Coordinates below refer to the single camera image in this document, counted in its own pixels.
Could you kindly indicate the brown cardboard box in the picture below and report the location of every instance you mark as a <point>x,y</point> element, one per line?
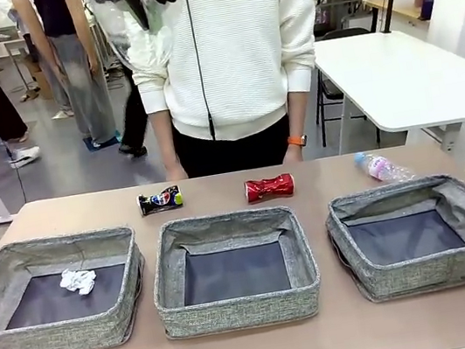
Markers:
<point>43,80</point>

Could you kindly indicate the walker in black trousers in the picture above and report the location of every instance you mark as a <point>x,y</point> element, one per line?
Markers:
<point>134,114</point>

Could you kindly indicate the person in white sweater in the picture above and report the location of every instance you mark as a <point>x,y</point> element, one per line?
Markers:
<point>239,49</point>

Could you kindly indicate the person's left hand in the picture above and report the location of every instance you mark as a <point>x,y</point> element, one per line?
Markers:
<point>292,155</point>

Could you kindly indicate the bystander in grey wide trousers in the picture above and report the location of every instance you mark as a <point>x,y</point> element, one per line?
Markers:
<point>85,82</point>

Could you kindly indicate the white paper ball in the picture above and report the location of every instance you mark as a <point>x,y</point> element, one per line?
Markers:
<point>77,280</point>

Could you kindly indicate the grey shoebox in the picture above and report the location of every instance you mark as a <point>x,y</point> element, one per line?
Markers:
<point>4,35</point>

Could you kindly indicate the orange wristwatch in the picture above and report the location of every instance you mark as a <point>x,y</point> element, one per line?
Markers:
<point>297,140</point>

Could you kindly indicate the grey fabric basket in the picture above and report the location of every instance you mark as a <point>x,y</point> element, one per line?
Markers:
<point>429,271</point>
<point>236,311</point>
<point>2,343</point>

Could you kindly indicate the crushed clear plastic container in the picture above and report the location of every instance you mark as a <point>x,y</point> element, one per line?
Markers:
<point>137,48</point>

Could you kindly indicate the wooden workbench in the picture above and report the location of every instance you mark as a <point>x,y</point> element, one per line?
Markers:
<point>403,8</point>

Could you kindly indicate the clear plastic water bottle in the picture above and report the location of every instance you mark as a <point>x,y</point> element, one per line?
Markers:
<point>382,168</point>

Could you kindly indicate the crushed blue Pepsi can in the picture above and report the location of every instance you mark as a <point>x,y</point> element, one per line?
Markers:
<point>159,201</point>

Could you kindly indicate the black trousers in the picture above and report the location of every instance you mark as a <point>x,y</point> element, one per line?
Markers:
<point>233,152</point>

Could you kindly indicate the crushed red cola can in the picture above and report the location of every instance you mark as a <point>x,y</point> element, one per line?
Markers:
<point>270,188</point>

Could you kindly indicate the person's right hand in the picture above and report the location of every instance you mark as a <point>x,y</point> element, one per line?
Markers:
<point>175,170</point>

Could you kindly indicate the person's right forearm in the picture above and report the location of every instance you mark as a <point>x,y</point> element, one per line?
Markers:
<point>163,134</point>

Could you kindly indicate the blue floor mat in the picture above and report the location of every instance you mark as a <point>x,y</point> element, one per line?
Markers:
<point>90,144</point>

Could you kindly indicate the person's left forearm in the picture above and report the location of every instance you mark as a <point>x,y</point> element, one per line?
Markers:
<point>298,113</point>

